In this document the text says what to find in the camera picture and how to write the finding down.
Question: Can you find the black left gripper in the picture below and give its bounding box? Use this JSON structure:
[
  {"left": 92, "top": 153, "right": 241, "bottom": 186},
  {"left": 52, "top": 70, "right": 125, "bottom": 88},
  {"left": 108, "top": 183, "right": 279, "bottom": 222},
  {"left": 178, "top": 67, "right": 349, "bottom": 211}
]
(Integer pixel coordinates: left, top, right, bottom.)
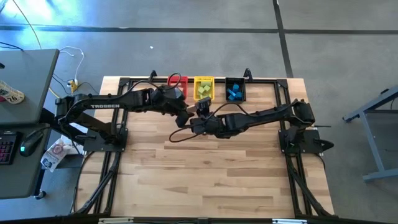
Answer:
[{"left": 154, "top": 86, "right": 195, "bottom": 129}]

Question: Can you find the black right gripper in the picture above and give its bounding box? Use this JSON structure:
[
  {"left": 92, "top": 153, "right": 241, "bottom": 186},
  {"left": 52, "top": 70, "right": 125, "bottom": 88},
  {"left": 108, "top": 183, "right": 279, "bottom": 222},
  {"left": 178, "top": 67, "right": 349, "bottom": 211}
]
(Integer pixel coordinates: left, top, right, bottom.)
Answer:
[{"left": 188, "top": 96, "right": 224, "bottom": 138}]

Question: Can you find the yellow plastic basket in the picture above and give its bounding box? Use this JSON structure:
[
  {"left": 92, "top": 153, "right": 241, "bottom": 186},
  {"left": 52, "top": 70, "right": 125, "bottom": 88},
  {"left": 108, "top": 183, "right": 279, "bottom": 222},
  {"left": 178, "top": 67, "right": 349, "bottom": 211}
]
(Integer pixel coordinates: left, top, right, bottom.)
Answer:
[{"left": 193, "top": 75, "right": 215, "bottom": 103}]

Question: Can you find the red plastic basket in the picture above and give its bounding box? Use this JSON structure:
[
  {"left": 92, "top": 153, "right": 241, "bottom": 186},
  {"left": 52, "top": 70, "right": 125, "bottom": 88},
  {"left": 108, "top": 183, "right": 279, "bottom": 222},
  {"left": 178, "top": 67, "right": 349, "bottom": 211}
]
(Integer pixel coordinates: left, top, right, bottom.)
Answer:
[{"left": 167, "top": 75, "right": 189, "bottom": 99}]

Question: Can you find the black plastic basket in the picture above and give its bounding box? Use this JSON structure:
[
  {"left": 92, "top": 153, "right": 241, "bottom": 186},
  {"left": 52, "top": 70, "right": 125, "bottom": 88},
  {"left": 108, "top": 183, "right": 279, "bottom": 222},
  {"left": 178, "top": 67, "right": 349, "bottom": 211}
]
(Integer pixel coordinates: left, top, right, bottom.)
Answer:
[{"left": 225, "top": 77, "right": 248, "bottom": 104}]

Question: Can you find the white cardboard box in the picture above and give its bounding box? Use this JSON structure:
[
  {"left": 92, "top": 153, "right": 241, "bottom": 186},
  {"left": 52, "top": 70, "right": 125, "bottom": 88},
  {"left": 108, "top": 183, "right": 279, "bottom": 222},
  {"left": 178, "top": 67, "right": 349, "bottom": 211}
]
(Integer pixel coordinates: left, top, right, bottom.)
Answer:
[{"left": 60, "top": 121, "right": 91, "bottom": 156}]

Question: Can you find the black desk leg beam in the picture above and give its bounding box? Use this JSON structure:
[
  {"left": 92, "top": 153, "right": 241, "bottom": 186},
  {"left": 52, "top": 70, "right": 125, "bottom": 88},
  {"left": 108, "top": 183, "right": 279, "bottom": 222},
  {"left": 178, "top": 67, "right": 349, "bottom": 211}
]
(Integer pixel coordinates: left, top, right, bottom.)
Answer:
[{"left": 39, "top": 107, "right": 81, "bottom": 144}]

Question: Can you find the crumpled white printed bag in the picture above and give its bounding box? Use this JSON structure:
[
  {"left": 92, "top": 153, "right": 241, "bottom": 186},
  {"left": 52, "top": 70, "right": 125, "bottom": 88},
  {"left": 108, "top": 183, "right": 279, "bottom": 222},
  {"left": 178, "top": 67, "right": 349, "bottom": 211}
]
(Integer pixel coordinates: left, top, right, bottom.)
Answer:
[{"left": 40, "top": 138, "right": 72, "bottom": 173}]

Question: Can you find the black computer mouse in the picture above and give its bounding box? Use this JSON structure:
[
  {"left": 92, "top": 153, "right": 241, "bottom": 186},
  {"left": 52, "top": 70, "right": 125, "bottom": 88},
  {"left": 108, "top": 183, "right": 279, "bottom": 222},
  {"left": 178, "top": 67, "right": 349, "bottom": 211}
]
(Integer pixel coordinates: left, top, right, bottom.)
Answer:
[{"left": 19, "top": 129, "right": 45, "bottom": 157}]

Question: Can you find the grey desk top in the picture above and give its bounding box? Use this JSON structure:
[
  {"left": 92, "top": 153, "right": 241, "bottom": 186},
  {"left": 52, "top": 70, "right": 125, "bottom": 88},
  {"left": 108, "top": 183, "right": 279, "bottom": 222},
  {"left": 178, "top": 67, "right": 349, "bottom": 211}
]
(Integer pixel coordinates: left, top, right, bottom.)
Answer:
[{"left": 0, "top": 48, "right": 60, "bottom": 126}]

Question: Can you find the grey-blue metal table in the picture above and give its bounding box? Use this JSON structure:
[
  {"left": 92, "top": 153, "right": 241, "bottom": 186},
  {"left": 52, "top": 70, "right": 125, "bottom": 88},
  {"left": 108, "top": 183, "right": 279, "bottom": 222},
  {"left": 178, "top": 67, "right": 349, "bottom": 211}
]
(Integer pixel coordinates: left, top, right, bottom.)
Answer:
[{"left": 341, "top": 85, "right": 398, "bottom": 183}]

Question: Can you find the white bag with number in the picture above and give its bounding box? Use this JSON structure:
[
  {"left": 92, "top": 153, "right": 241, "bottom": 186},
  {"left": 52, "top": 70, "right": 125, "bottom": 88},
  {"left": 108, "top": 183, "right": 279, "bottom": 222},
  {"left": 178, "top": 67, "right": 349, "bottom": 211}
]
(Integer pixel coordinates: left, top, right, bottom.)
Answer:
[{"left": 0, "top": 80, "right": 25, "bottom": 105}]

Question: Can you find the dark desk top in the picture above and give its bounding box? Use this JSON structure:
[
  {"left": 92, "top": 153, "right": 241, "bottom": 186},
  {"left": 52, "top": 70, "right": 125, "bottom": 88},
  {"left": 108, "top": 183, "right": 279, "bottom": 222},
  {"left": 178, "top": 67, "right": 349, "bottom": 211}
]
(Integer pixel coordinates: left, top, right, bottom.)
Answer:
[{"left": 0, "top": 123, "right": 52, "bottom": 200}]

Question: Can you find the black backlit keyboard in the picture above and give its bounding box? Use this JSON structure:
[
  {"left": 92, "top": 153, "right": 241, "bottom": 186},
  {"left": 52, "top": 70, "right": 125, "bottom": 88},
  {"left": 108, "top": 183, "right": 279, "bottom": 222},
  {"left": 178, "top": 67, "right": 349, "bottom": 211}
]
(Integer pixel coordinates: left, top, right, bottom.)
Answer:
[{"left": 0, "top": 132, "right": 18, "bottom": 166}]

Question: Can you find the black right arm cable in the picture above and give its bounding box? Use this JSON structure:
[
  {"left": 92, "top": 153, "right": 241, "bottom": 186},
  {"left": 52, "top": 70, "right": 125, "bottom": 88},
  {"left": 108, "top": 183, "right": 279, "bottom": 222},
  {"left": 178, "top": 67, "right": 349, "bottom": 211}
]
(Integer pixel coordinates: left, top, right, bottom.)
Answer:
[{"left": 169, "top": 101, "right": 251, "bottom": 143}]

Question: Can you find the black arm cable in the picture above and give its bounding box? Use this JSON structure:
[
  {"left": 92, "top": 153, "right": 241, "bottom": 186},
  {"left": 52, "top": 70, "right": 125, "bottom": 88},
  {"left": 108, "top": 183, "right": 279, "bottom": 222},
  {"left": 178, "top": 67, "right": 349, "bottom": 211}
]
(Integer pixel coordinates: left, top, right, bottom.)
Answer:
[
  {"left": 169, "top": 101, "right": 251, "bottom": 143},
  {"left": 123, "top": 72, "right": 183, "bottom": 94}
]

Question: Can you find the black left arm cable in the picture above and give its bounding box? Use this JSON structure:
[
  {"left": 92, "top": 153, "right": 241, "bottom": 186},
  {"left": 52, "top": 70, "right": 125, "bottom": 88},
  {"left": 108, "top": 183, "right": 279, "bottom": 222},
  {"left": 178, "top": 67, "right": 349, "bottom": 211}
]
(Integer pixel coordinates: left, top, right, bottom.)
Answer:
[{"left": 123, "top": 72, "right": 183, "bottom": 94}]

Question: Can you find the black aluminium table frame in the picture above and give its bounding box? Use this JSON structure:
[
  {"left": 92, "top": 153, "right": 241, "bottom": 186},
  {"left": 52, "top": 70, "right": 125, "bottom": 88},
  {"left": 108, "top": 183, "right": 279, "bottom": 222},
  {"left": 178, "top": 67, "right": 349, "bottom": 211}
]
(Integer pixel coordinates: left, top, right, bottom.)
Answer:
[{"left": 70, "top": 67, "right": 336, "bottom": 218}]

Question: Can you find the white cable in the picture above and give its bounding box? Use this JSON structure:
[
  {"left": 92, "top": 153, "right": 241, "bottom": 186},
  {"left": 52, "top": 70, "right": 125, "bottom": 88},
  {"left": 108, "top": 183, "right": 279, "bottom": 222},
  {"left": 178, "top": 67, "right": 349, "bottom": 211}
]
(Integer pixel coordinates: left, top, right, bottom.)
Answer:
[{"left": 58, "top": 45, "right": 85, "bottom": 82}]

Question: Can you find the silver metal bracket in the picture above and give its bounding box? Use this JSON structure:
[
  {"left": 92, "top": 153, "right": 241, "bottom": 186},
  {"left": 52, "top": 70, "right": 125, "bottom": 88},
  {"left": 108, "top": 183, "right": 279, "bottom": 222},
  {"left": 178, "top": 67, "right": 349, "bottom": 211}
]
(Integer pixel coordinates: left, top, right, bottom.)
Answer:
[
  {"left": 98, "top": 217, "right": 134, "bottom": 224},
  {"left": 272, "top": 218, "right": 308, "bottom": 224}
]

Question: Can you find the yellow floor cable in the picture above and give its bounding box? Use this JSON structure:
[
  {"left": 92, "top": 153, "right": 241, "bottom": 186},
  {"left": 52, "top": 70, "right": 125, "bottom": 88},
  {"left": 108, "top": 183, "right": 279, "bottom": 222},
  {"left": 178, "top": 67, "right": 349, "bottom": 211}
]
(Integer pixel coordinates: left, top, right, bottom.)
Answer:
[{"left": 11, "top": 0, "right": 42, "bottom": 50}]

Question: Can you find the black floor cable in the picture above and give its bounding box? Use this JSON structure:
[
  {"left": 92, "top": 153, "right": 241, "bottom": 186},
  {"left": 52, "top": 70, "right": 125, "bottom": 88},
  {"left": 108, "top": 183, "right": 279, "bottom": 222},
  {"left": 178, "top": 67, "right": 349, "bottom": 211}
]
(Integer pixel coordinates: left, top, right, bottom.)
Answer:
[{"left": 0, "top": 41, "right": 24, "bottom": 52}]

